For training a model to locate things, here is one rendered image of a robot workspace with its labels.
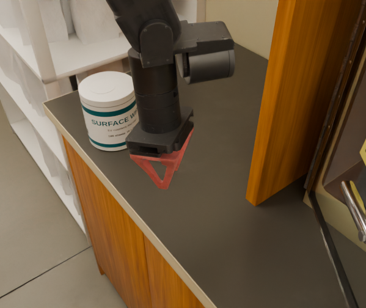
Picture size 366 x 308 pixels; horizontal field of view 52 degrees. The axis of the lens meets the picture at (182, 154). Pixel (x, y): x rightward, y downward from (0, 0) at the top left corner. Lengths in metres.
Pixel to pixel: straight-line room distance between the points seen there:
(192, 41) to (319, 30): 0.26
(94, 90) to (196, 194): 0.32
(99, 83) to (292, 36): 0.48
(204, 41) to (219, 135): 0.54
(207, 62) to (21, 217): 1.78
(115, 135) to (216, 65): 0.48
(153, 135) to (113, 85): 0.41
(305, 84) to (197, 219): 0.33
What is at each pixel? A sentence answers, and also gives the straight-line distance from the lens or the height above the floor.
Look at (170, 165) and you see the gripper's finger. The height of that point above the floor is 1.21.
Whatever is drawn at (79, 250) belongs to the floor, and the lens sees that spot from 1.93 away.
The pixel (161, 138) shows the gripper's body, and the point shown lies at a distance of 0.49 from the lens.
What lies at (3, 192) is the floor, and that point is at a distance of 2.32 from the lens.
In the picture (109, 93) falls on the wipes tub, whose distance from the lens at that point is 0.87.
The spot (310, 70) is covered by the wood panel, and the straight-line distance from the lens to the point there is 0.68.
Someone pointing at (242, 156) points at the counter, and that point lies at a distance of 0.92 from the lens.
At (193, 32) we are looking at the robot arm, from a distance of 0.47.
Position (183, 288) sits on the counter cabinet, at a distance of 0.87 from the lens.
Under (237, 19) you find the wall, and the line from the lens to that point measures 1.44.
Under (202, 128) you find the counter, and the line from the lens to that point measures 1.00.
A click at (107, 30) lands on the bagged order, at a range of 1.49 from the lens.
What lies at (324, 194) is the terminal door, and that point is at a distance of 0.71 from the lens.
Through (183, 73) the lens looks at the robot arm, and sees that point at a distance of 0.48.
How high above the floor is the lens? 1.55
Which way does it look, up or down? 42 degrees down
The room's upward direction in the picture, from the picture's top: straight up
